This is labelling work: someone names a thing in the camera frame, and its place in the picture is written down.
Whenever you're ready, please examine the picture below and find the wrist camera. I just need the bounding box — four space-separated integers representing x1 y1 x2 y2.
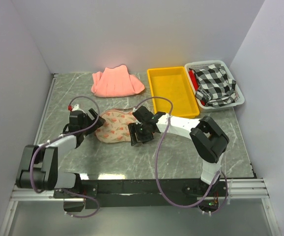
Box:
132 107 141 124
68 104 85 113

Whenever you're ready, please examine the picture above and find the aluminium rail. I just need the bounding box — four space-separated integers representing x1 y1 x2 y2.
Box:
10 179 269 202

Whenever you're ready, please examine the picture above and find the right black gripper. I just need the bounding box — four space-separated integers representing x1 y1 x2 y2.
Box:
128 121 155 147

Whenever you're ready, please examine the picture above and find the pink pleated skirt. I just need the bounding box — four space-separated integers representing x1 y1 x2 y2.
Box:
91 65 145 98

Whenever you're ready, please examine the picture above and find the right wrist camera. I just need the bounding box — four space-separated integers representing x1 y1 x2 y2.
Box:
132 107 141 124

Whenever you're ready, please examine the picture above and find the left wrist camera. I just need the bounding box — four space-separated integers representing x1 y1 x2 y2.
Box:
68 104 85 113

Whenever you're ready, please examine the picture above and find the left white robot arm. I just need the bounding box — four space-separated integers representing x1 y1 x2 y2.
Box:
16 109 106 198

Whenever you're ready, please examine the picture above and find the yellow plastic tray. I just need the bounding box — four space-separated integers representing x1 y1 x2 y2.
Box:
147 66 200 118

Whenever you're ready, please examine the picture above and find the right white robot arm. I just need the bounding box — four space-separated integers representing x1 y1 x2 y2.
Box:
128 106 229 196

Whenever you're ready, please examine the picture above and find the pink mesh laundry bag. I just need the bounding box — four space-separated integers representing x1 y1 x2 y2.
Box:
95 109 136 144

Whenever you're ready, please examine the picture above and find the black white checkered cloth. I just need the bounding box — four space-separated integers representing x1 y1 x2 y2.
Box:
194 64 237 108

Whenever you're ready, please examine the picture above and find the red cloth in basket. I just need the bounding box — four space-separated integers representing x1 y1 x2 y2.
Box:
188 69 199 91

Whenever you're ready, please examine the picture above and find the white plastic basket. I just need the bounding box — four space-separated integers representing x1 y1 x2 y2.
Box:
184 60 245 112

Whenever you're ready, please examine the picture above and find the black base beam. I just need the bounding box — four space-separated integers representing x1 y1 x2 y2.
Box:
53 178 228 212

